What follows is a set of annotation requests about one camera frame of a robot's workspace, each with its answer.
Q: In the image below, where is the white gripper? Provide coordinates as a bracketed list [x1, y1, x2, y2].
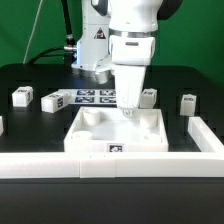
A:
[109, 35, 155, 117]

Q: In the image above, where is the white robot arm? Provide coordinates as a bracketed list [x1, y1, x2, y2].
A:
[72, 0, 183, 115]

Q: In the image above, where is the white block at left edge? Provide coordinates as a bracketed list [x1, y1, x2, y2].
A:
[0, 116, 4, 136]

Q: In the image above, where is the white square tabletop part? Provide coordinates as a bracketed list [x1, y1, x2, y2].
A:
[64, 107, 169, 153]

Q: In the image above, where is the white U-shaped fence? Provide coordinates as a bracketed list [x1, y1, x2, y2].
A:
[0, 116, 224, 179]

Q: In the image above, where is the white thin cable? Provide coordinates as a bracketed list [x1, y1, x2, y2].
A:
[22, 0, 45, 65]

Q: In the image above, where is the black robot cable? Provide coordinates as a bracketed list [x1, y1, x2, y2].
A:
[27, 0, 78, 65]

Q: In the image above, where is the fiducial tag sheet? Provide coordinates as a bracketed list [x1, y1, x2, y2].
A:
[60, 89, 116, 105]

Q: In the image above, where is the green backdrop curtain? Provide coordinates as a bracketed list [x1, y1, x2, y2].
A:
[0, 0, 224, 87]

